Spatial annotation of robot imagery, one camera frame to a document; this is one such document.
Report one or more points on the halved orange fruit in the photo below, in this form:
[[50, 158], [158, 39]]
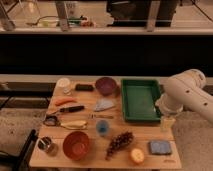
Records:
[[137, 155]]

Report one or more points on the small wooden stick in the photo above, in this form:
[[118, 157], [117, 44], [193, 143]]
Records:
[[101, 116]]

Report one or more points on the wooden cutting board table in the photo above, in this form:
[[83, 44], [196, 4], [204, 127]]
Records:
[[95, 159]]

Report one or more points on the blue sponge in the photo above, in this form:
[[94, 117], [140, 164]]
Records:
[[160, 147]]

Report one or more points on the green plastic tray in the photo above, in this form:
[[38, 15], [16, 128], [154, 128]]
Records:
[[138, 100]]

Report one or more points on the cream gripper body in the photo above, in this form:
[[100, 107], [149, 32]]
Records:
[[166, 123]]

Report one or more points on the yellow banana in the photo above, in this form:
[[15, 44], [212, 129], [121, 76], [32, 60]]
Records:
[[75, 125]]

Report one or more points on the purple bowl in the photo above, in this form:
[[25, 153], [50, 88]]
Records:
[[106, 85]]

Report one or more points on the black chair frame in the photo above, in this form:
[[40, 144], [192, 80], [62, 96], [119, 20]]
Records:
[[15, 161]]

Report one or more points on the metal cup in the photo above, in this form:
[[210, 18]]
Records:
[[46, 145]]

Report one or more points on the black measuring scoop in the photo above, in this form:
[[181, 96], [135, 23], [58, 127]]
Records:
[[51, 121]]

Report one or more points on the black handled knife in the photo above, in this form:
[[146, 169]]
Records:
[[68, 110]]

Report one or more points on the orange bowl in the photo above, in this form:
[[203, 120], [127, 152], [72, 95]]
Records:
[[76, 145]]

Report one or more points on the black rectangular block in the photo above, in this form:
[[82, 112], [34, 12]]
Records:
[[84, 87]]

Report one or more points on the blue plastic cup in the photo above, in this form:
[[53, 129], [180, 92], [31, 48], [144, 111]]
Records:
[[102, 127]]

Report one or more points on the brown grape bunch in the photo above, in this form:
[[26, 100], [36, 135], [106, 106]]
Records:
[[119, 142]]

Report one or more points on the grey cloth piece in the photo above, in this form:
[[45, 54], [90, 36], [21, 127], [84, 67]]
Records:
[[103, 104]]

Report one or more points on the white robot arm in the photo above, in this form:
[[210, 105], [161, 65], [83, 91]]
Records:
[[184, 90]]

